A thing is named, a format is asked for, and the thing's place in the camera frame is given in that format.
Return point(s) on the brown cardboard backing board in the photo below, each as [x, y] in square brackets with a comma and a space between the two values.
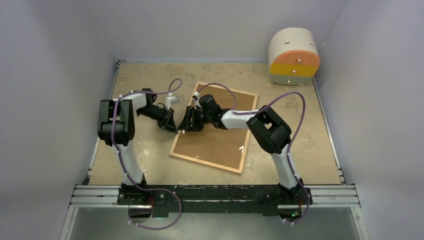
[218, 139]

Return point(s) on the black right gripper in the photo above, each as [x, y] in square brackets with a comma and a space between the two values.
[187, 124]

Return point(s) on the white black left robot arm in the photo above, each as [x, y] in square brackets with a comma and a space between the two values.
[116, 127]

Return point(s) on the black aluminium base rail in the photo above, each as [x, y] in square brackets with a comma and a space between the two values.
[267, 200]

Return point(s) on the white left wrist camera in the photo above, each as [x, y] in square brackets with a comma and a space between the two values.
[171, 99]

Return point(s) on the round white drawer cabinet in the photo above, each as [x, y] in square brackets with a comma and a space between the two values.
[293, 57]

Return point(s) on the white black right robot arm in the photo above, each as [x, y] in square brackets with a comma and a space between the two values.
[270, 131]

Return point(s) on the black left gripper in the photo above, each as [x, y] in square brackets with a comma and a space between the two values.
[169, 123]

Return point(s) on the light wooden picture frame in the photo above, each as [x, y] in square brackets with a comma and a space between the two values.
[205, 162]

